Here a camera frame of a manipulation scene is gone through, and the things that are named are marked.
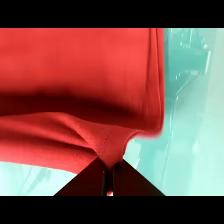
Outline red T-shirt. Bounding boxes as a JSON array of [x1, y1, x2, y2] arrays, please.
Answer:
[[0, 27, 167, 176]]

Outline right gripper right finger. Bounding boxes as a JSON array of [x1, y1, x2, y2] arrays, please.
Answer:
[[110, 158, 166, 197]]

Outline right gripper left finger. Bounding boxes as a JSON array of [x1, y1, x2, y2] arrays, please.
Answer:
[[54, 157, 109, 197]]

